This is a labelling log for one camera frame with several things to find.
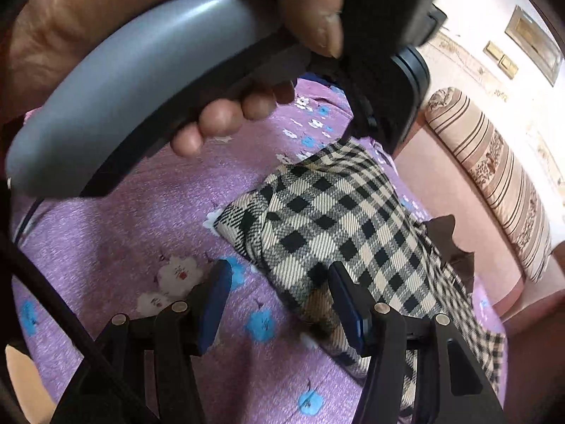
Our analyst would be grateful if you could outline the black beige checkered jacket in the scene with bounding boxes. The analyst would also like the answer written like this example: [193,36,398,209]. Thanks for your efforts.
[213,138,508,422]

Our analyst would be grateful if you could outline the person's left hand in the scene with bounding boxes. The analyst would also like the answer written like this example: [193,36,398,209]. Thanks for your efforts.
[1,0,343,150]

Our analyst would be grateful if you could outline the purple floral bed sheet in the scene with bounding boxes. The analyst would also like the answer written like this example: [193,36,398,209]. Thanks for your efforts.
[12,79,429,423]

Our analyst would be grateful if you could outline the pink padded headboard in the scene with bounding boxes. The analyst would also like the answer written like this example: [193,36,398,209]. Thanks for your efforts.
[394,127,564,331]

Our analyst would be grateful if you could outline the striped floral pillow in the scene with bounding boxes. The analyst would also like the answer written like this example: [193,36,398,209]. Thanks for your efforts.
[424,87,552,282]

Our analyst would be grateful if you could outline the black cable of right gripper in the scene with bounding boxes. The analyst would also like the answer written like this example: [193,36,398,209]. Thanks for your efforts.
[0,195,147,424]

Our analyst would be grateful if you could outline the framed wall pictures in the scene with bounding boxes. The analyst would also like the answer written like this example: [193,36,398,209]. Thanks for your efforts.
[484,6,564,87]

